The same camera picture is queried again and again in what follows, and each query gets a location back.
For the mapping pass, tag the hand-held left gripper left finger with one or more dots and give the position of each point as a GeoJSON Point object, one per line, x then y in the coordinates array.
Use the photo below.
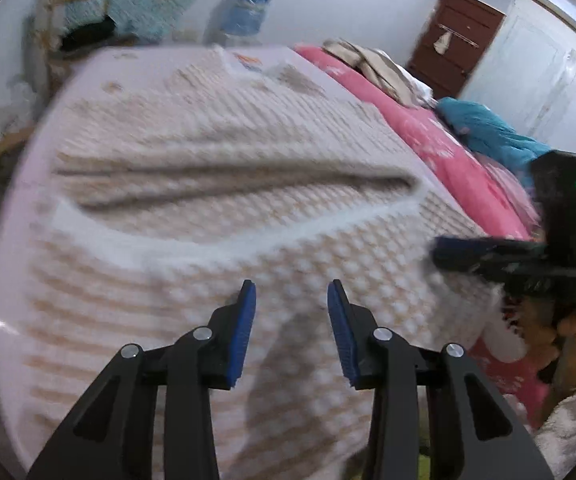
{"type": "Point", "coordinates": [242, 330]}

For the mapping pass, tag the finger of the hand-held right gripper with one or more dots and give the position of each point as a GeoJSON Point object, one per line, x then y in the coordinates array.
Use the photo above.
{"type": "Point", "coordinates": [468, 252]}
{"type": "Point", "coordinates": [523, 267]}

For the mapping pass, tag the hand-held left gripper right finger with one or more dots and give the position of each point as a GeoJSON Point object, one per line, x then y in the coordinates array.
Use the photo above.
{"type": "Point", "coordinates": [342, 335]}

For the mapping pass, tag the beige white checked knit coat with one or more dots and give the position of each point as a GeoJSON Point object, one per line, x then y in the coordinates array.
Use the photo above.
{"type": "Point", "coordinates": [218, 185]}

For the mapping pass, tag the beige clothes pile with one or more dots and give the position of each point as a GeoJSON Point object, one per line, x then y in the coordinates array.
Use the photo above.
{"type": "Point", "coordinates": [368, 67]}

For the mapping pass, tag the person's right hand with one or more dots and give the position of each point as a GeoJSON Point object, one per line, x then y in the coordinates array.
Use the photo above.
{"type": "Point", "coordinates": [575, 330]}

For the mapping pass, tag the pink floral blanket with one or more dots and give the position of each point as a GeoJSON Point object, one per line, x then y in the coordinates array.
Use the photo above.
{"type": "Point", "coordinates": [443, 150]}

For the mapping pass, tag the white wardrobe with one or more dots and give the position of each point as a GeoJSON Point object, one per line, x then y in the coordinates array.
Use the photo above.
{"type": "Point", "coordinates": [543, 60]}

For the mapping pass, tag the white cloth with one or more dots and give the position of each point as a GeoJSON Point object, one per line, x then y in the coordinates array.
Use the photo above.
{"type": "Point", "coordinates": [413, 87]}

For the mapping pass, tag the brown wooden door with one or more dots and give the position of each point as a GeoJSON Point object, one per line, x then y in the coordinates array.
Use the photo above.
{"type": "Point", "coordinates": [458, 60]}

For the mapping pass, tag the small cloth door hanging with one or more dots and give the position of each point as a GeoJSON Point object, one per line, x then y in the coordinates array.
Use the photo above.
{"type": "Point", "coordinates": [443, 41]}

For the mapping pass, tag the small wooden stool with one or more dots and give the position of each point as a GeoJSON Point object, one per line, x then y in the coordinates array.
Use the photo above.
{"type": "Point", "coordinates": [13, 142]}

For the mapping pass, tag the blue water bottle dispenser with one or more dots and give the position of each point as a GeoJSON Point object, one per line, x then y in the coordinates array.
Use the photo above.
{"type": "Point", "coordinates": [218, 30]}

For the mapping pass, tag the blue water bottle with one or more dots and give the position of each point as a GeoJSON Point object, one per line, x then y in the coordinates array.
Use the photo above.
{"type": "Point", "coordinates": [250, 10]}

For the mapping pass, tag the black bag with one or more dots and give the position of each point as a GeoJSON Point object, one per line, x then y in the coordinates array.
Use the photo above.
{"type": "Point", "coordinates": [93, 32]}

